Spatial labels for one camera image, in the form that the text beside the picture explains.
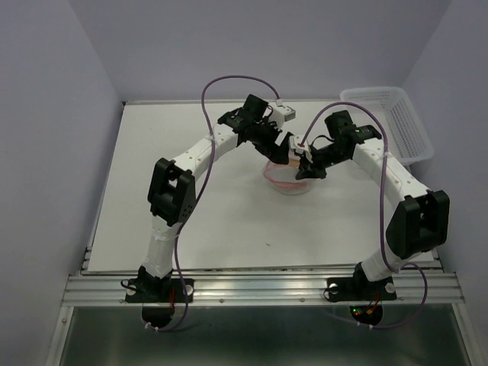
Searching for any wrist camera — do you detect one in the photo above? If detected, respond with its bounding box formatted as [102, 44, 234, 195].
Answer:
[289, 135, 312, 162]
[270, 105, 296, 126]

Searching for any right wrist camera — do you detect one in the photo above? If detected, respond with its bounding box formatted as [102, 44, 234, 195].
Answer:
[289, 135, 312, 162]

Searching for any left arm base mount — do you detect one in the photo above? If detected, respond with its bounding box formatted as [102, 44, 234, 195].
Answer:
[120, 278, 193, 303]

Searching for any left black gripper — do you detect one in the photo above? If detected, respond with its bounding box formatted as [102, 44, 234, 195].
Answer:
[249, 115, 291, 164]

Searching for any white mesh laundry bag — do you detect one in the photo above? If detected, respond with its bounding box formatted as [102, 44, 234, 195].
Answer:
[262, 151, 316, 195]

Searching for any white plastic basket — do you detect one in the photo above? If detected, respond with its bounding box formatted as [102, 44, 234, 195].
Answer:
[340, 86, 435, 166]

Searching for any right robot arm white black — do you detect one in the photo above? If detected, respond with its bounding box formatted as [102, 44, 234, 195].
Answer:
[290, 111, 450, 297]

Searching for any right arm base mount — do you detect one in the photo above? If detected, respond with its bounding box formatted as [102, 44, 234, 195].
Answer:
[323, 262, 397, 303]

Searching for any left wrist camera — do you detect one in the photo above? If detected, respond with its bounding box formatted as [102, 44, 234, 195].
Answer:
[270, 105, 296, 126]

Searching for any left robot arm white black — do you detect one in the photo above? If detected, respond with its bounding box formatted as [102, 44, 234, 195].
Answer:
[137, 95, 296, 300]

